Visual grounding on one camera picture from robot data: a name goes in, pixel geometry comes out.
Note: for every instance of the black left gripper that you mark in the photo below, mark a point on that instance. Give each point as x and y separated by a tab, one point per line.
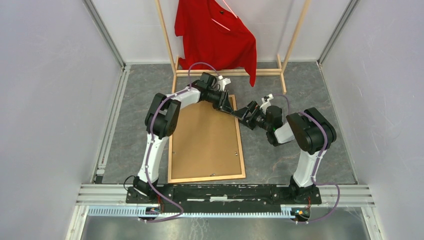
224	103

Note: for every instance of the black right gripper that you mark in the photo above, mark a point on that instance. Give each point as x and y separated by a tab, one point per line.
253	108

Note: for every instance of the brown fibreboard backing board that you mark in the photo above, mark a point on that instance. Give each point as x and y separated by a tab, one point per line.
205	142

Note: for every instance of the brown wooden picture frame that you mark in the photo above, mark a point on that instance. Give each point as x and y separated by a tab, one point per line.
205	179

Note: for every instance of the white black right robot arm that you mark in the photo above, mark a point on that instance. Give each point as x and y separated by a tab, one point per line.
313	133

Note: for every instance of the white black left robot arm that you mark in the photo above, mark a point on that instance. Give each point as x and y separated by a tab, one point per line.
162	118

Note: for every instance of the red t-shirt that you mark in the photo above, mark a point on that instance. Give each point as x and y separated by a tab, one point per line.
205	45

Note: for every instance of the pink clothes hanger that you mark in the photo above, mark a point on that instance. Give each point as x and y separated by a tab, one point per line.
223	18

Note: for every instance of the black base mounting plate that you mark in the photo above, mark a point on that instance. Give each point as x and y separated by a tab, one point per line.
225	198

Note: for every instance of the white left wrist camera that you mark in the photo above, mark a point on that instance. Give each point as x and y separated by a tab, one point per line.
222	82

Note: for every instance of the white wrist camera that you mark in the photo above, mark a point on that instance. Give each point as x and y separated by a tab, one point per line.
266	102
222	82

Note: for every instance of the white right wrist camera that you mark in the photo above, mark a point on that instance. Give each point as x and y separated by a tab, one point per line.
266	102

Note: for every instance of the grey slotted cable duct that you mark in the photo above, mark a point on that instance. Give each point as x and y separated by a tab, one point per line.
147	212

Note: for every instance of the aluminium rail frame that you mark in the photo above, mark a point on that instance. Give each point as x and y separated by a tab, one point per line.
347	213

